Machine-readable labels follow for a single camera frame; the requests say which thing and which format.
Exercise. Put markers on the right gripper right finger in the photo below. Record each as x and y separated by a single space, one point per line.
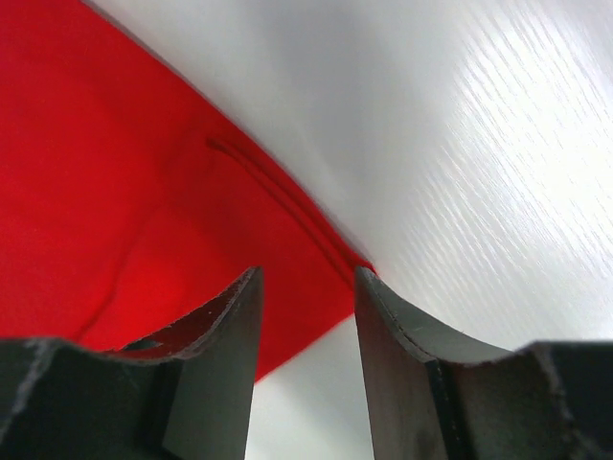
436 393

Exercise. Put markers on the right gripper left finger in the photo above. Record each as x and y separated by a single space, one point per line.
183 392

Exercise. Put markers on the red t shirt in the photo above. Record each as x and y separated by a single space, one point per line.
128 200

